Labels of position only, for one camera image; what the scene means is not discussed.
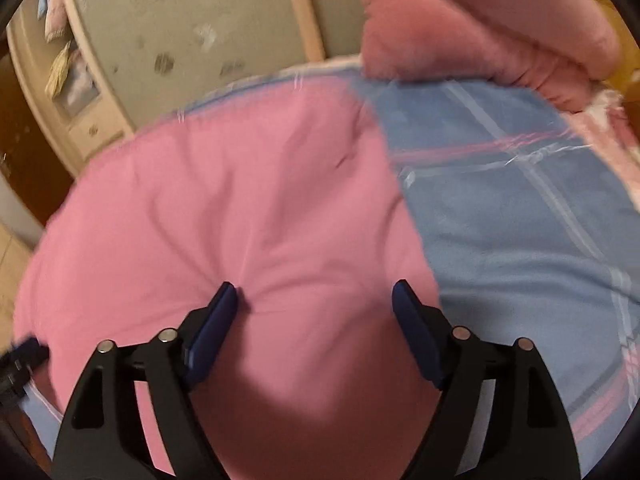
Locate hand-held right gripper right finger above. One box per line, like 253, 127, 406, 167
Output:
391, 279, 584, 480

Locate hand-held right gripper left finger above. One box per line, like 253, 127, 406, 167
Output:
51, 282, 239, 480

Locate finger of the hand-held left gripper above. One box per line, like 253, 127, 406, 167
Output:
10, 337, 51, 368
0, 366, 28, 406

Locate pink and cream padded jacket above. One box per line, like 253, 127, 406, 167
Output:
14, 79, 442, 480

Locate pink and blue folded clothes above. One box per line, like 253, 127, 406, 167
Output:
39, 0, 70, 42

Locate blue plaid bed sheet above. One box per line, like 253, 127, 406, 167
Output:
27, 67, 640, 466

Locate brown wooden door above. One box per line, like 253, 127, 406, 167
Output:
0, 47, 77, 227

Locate white folded garment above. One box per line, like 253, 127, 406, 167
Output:
61, 64, 102, 112

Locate yellow folded garment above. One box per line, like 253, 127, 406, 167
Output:
44, 41, 74, 99

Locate cream wardrobe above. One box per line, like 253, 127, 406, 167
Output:
6, 0, 327, 177

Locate pink fluffy blanket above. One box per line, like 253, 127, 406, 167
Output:
356, 0, 632, 115

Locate yellow wooden furniture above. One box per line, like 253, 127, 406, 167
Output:
597, 0, 640, 107

